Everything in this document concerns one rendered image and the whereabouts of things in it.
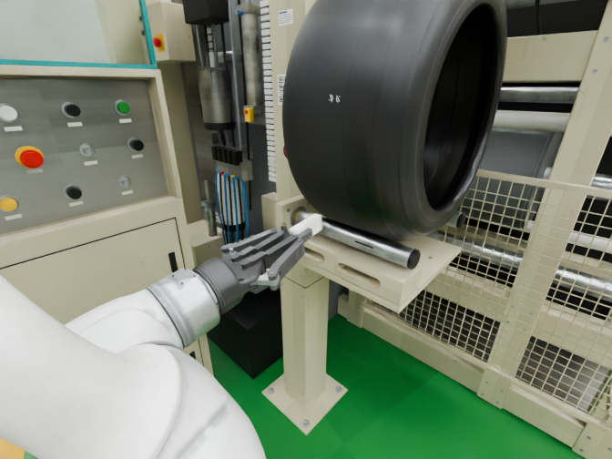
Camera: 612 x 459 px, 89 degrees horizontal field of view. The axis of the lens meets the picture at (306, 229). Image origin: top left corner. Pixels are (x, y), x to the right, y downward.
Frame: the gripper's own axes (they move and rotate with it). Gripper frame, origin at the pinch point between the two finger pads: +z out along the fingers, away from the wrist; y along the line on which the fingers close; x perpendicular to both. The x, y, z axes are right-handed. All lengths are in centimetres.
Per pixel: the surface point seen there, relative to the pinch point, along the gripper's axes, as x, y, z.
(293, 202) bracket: 8.4, 22.7, 18.3
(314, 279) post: 41, 25, 26
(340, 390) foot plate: 104, 20, 29
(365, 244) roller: 12.2, -0.9, 17.1
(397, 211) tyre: 0.1, -9.7, 14.2
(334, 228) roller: 11.4, 8.5, 17.8
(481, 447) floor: 108, -32, 47
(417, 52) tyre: -25.1, -10.3, 16.1
